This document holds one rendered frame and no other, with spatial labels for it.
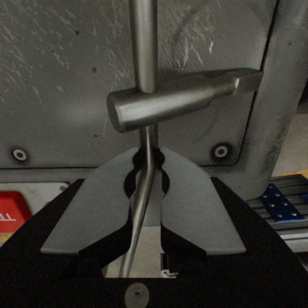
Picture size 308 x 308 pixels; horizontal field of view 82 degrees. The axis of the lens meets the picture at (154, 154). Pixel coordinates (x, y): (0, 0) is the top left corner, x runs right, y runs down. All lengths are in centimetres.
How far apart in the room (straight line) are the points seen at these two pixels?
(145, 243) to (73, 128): 241
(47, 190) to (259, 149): 23
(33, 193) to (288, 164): 203
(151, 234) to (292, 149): 175
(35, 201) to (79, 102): 14
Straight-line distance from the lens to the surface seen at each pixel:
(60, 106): 18
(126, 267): 23
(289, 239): 72
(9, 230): 30
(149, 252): 270
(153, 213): 23
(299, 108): 32
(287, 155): 203
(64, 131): 19
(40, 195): 25
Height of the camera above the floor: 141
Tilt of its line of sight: 61 degrees down
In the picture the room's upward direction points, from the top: 179 degrees counter-clockwise
